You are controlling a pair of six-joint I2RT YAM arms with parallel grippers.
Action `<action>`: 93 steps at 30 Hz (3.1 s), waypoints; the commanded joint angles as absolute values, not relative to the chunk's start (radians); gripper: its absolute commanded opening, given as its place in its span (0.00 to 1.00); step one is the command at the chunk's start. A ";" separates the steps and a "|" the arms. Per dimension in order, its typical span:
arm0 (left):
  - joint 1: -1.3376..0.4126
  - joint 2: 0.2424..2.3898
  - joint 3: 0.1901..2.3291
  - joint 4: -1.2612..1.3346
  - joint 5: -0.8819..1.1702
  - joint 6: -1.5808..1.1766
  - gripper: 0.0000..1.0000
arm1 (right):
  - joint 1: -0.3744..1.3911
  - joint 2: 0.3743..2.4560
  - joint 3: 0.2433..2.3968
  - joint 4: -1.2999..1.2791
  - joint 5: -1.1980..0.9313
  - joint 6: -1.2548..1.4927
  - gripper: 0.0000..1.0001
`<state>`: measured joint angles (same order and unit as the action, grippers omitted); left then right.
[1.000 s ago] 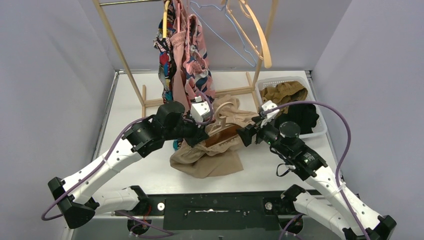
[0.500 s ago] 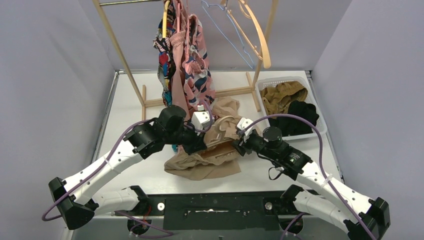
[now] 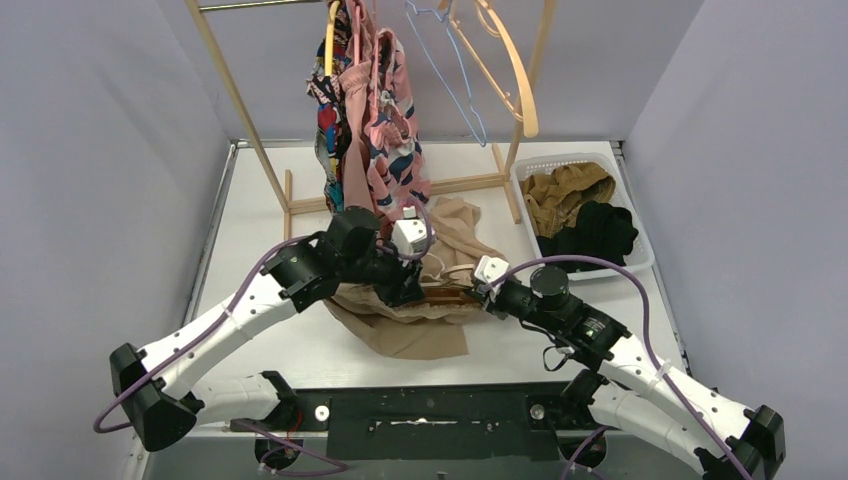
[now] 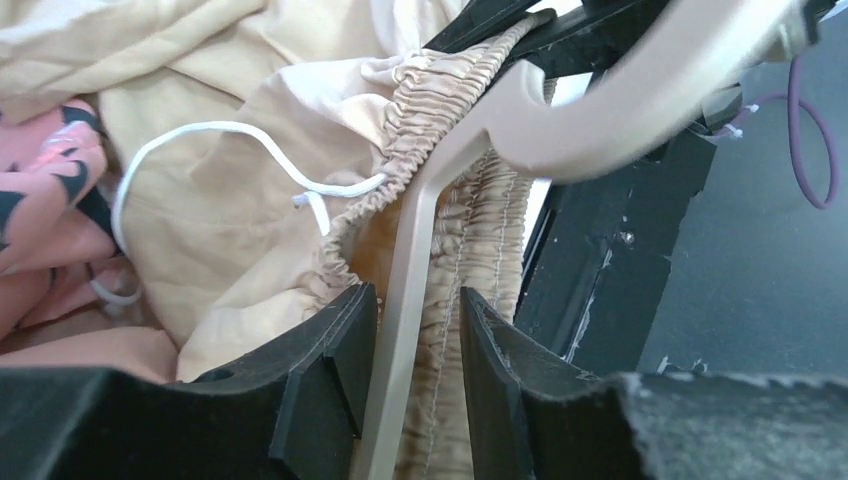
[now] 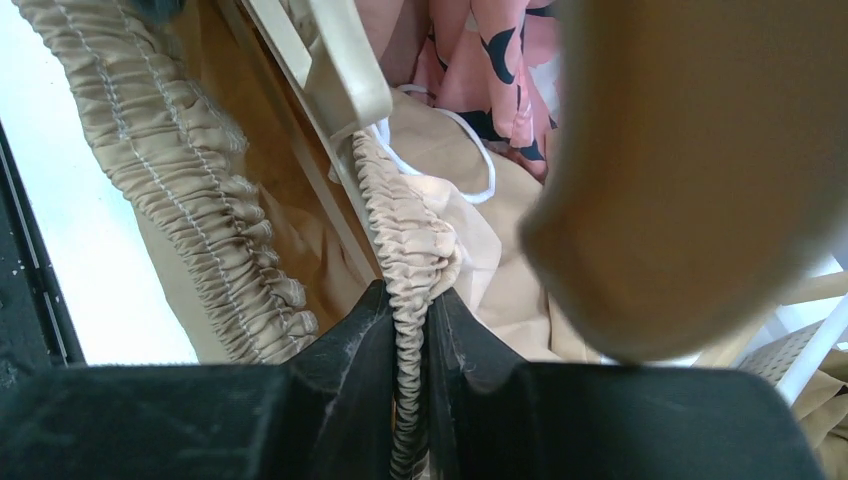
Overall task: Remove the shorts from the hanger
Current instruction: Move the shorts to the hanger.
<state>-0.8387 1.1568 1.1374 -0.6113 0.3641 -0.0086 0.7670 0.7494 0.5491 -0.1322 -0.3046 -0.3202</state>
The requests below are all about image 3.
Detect beige shorts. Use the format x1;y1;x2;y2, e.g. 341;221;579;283
324;197;503;360

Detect brown shorts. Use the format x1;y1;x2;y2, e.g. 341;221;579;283
519;162;616;238

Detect black shorts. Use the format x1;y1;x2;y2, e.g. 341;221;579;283
536;201;639;266

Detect white plastic basket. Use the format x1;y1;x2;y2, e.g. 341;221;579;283
511;152;654;272

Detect blue hanger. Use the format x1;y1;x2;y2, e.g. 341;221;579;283
404;1;489;147

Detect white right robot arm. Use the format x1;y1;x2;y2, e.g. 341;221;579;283
469;257;786;479

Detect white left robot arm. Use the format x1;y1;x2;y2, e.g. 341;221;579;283
109;207;435;452

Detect pink shark print shorts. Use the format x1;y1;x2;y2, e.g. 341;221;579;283
363;28;431;221

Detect comic print shorts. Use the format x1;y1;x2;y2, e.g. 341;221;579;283
307;1;352;213

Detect yellow hanger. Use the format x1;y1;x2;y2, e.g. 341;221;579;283
323;0;342;77

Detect wooden clothes rack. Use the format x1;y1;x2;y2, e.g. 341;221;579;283
184;0;559;241

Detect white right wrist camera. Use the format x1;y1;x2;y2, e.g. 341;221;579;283
472;255;510;298

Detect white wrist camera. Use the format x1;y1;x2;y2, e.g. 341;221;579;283
391;206;433;261
472;255;510;298

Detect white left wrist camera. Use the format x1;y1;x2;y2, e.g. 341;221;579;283
391;206;433;261

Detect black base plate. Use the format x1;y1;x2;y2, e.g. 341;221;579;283
259;382;598;461

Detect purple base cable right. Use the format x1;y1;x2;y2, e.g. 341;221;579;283
559;425;611;480

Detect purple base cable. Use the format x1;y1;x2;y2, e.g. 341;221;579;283
559;425;611;480
231;418;349;478

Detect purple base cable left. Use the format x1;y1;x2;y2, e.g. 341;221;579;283
231;418;349;478

